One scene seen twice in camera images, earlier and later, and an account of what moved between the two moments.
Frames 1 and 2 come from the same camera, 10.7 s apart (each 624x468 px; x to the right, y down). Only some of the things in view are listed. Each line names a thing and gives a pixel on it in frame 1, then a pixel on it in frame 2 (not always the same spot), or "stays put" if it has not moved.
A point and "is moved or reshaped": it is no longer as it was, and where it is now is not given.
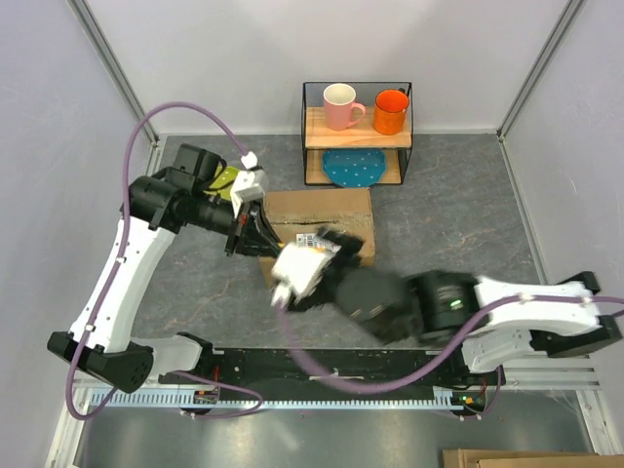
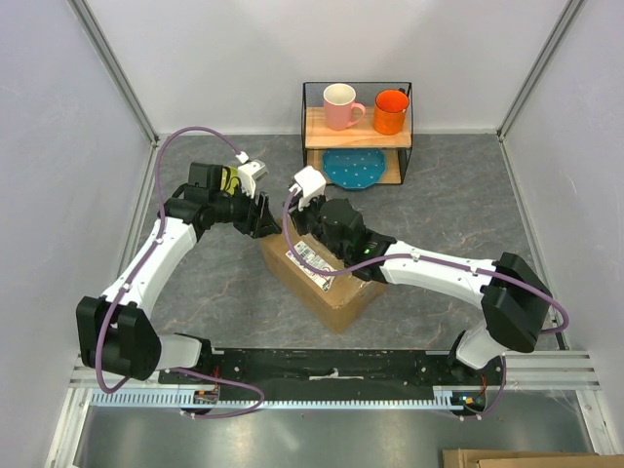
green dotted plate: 221,177 stays put
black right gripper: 349,253 to 298,215
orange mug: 390,106 stays put
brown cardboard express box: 298,214 is moved or reshaped
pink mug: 338,100 stays put
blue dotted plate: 356,169 stays put
